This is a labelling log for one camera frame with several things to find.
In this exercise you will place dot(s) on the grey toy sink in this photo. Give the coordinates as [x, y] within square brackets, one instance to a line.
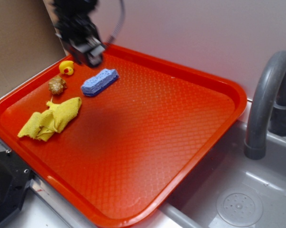
[193, 202]

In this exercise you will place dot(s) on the yellow cloth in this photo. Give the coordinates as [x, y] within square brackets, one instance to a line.
[42, 126]

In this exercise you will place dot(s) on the blue sponge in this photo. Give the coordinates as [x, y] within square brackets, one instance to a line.
[96, 84]

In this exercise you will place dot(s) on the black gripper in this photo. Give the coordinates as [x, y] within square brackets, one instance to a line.
[74, 24]

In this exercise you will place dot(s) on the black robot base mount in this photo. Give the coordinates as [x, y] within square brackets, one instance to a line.
[15, 178]

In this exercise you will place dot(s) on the brown seashell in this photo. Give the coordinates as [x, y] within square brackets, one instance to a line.
[56, 85]

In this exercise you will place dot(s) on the red plastic tray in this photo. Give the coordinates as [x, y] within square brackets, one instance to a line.
[131, 145]

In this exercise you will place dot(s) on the yellow rubber duck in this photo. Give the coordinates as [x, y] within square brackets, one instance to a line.
[66, 67]

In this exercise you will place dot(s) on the sink drain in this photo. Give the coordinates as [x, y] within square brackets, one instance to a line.
[239, 207]

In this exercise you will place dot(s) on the black box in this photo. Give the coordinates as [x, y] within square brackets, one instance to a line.
[89, 52]

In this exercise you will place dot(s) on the grey faucet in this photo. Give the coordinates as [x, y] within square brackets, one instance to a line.
[268, 108]

